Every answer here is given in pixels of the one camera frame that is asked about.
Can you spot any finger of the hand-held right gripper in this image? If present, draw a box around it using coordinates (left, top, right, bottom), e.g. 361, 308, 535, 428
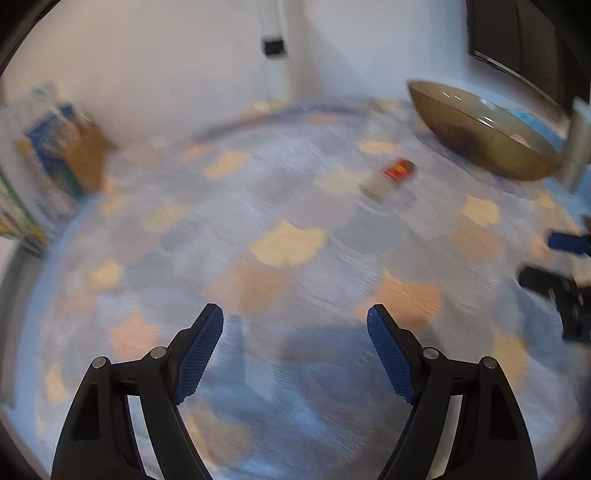
517, 266, 591, 343
547, 230, 591, 256

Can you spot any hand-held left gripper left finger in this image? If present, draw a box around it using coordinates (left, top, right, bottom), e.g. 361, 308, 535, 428
51, 303, 225, 480

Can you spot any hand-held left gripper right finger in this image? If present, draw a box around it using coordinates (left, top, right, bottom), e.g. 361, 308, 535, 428
366, 303, 539, 480

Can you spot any amber glass bowl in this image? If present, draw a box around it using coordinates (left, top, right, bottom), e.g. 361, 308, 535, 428
407, 79, 567, 182

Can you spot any grey monitor stand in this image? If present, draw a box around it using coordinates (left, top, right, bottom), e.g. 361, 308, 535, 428
562, 96, 591, 195

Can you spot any fan-patterned tablecloth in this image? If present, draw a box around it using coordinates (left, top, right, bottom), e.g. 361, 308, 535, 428
9, 95, 591, 480

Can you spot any white charger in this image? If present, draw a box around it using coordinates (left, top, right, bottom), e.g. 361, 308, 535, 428
359, 172, 393, 202

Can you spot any black monitor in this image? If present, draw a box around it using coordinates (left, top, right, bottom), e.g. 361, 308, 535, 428
466, 0, 591, 112

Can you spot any brown pen holder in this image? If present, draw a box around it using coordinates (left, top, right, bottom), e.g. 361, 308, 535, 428
64, 120, 115, 193

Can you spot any row of books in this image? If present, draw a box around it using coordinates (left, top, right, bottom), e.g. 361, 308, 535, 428
0, 82, 95, 252

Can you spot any white pole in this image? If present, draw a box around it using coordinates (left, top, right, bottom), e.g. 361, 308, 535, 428
256, 0, 297, 100

